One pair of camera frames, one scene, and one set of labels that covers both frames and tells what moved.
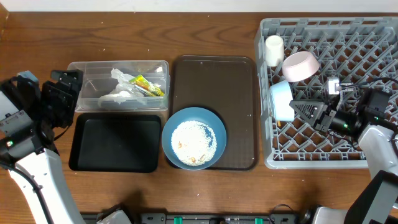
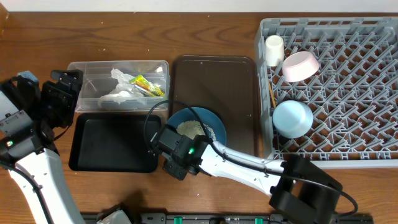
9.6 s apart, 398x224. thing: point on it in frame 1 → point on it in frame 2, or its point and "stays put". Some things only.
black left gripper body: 56,106 stays put
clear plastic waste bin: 123,86 stays put
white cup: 274,50 stays put
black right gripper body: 341,120 → 174,168
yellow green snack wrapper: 146,87 stays put
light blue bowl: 280,95 → 292,119
